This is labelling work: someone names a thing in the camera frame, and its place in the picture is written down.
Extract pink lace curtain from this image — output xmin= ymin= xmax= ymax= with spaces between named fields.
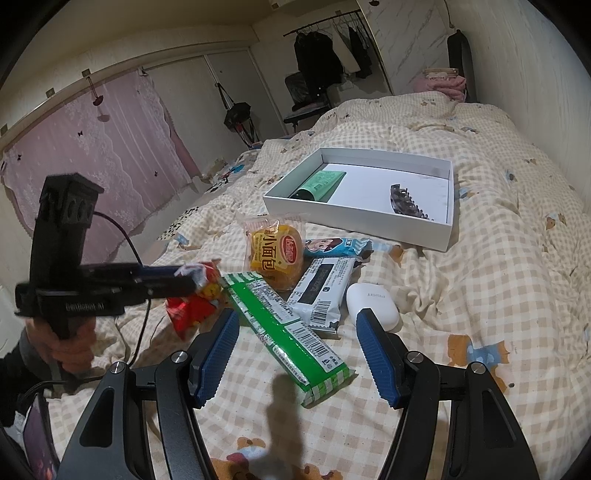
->
xmin=0 ymin=69 xmax=197 ymax=232

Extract blue cartoon snack packet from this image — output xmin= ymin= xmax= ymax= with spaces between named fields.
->
xmin=302 ymin=235 xmax=374 ymax=263

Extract person's left hand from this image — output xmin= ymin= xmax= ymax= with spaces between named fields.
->
xmin=24 ymin=316 xmax=97 ymax=376

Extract metal clothes rack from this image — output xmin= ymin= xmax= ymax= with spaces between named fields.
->
xmin=283 ymin=10 xmax=371 ymax=40

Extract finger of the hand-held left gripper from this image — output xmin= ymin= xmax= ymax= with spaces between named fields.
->
xmin=124 ymin=264 xmax=188 ymax=280
xmin=124 ymin=276 xmax=198 ymax=304

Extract black hanging bag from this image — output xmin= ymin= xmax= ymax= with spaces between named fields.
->
xmin=217 ymin=83 xmax=259 ymax=145

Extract white cardboard box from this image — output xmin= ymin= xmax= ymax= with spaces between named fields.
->
xmin=262 ymin=147 xmax=455 ymax=252

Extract black and white snack packet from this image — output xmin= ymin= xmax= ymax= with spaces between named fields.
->
xmin=287 ymin=256 xmax=363 ymax=337

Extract small black hanging garment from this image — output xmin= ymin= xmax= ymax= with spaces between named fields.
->
xmin=348 ymin=25 xmax=373 ymax=79

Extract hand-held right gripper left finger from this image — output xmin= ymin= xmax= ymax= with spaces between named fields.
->
xmin=55 ymin=308 xmax=241 ymax=480

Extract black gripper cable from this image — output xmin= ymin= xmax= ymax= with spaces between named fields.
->
xmin=18 ymin=210 xmax=153 ymax=407

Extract dark hair claw clip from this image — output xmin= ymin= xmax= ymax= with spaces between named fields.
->
xmin=387 ymin=183 xmax=435 ymax=222

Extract person's left forearm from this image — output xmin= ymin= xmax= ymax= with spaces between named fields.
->
xmin=0 ymin=332 xmax=63 ymax=430

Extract white earbuds case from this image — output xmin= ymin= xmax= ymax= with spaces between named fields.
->
xmin=345 ymin=281 xmax=400 ymax=333

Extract white hanging garment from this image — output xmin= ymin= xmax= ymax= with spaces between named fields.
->
xmin=332 ymin=32 xmax=362 ymax=75

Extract black chair back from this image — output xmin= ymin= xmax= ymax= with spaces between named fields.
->
xmin=447 ymin=29 xmax=479 ymax=103

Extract black hanging jacket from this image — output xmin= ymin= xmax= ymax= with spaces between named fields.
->
xmin=294 ymin=32 xmax=346 ymax=86

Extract floor clutter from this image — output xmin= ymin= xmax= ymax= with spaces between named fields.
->
xmin=198 ymin=157 xmax=251 ymax=193

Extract green striped snack packet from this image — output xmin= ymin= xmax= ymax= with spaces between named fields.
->
xmin=221 ymin=271 xmax=358 ymax=408

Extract pink folded blankets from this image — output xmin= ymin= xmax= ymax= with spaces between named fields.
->
xmin=412 ymin=68 xmax=467 ymax=100

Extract orange bread packet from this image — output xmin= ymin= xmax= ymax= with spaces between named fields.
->
xmin=244 ymin=215 xmax=308 ymax=291

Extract dark smartphone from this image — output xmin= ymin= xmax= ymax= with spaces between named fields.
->
xmin=22 ymin=392 xmax=62 ymax=480

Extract red snack packet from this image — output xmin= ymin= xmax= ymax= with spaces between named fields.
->
xmin=165 ymin=261 xmax=227 ymax=341

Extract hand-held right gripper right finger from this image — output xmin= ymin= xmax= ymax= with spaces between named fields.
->
xmin=356 ymin=308 xmax=541 ymax=480

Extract black office chair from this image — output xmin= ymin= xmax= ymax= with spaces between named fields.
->
xmin=283 ymin=74 xmax=334 ymax=134

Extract green cream tube black cap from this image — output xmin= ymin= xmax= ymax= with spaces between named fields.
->
xmin=290 ymin=170 xmax=347 ymax=204

